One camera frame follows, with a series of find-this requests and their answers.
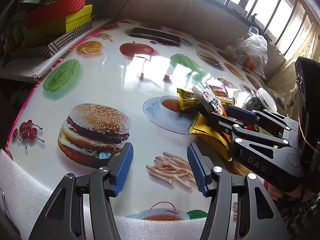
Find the red open gift box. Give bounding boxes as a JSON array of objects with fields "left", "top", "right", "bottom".
[{"left": 19, "top": 0, "right": 86, "bottom": 29}]

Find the pink white nougat candy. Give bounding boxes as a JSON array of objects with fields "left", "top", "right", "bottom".
[{"left": 209, "top": 85, "right": 228, "bottom": 97}]

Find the clear plastic bag of items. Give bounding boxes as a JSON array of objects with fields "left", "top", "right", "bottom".
[{"left": 225, "top": 26, "right": 268, "bottom": 78}]

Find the floral beige curtain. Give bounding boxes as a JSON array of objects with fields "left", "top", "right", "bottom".
[{"left": 266, "top": 22, "right": 319, "bottom": 120}]

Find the yellow green box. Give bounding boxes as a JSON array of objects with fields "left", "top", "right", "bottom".
[{"left": 22, "top": 4, "right": 93, "bottom": 46}]

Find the yellow peanut candy packet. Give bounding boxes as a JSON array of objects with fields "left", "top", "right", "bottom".
[{"left": 189, "top": 113, "right": 232, "bottom": 161}]

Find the orange silver snack pouch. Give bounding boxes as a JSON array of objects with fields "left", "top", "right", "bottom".
[{"left": 192, "top": 82, "right": 227, "bottom": 117}]

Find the gold snack bar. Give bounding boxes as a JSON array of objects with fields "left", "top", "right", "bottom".
[{"left": 177, "top": 88, "right": 235, "bottom": 111}]

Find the black smartphone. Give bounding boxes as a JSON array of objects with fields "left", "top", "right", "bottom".
[{"left": 129, "top": 28, "right": 182, "bottom": 46}]

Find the striped black white box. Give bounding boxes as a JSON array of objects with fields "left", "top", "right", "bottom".
[{"left": 9, "top": 20, "right": 92, "bottom": 60}]

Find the black cable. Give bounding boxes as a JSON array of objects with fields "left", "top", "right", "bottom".
[{"left": 112, "top": 0, "right": 146, "bottom": 22}]

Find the fruit print tablecloth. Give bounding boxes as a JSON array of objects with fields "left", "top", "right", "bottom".
[{"left": 1, "top": 20, "right": 264, "bottom": 239}]

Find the clear jar with dark snacks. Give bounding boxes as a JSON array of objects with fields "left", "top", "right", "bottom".
[{"left": 243, "top": 87, "right": 277, "bottom": 113}]

